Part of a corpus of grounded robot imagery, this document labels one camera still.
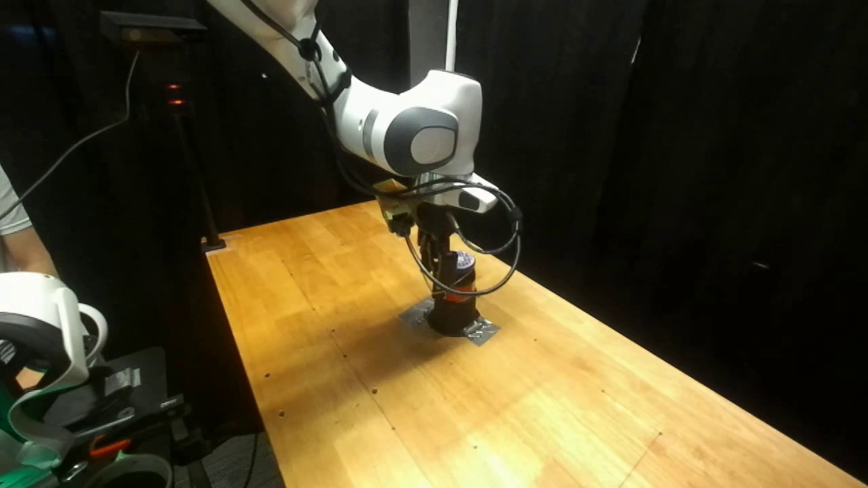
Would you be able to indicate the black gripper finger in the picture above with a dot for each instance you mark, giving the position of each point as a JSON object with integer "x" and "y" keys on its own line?
{"x": 428, "y": 260}
{"x": 447, "y": 261}

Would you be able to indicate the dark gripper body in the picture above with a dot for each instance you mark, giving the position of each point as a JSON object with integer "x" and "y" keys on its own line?
{"x": 419, "y": 211}

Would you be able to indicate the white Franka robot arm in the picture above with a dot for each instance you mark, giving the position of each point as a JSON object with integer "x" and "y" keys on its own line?
{"x": 407, "y": 127}

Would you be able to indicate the person's forearm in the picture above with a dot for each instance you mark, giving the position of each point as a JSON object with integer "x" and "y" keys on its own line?
{"x": 21, "y": 239}

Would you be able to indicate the black curtain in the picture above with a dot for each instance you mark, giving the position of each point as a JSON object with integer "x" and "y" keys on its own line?
{"x": 687, "y": 180}
{"x": 261, "y": 146}

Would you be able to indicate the white vertical pole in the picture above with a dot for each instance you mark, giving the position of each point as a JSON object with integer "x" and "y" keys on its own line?
{"x": 447, "y": 37}

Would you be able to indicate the black box with grey tape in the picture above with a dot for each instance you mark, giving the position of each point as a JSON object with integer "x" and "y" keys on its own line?
{"x": 123, "y": 384}

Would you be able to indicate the white round device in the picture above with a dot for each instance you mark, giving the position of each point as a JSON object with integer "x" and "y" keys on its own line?
{"x": 42, "y": 316}

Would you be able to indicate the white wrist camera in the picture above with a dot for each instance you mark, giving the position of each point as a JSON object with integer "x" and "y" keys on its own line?
{"x": 477, "y": 200}

